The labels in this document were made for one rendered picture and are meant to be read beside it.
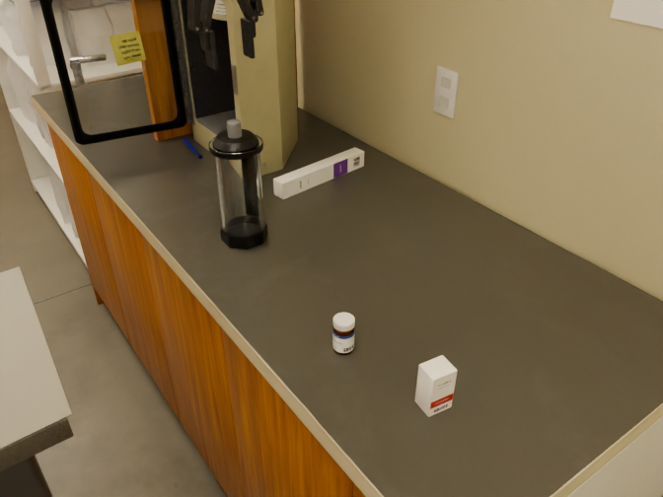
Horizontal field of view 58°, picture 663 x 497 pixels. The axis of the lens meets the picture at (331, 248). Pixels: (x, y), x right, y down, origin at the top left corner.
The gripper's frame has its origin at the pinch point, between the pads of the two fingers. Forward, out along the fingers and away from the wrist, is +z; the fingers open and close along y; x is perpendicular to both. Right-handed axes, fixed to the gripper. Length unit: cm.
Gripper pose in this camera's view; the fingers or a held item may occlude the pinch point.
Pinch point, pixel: (229, 47)
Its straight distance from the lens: 120.8
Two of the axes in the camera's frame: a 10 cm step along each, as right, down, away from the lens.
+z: 0.0, 7.8, 6.3
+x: 6.4, 4.9, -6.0
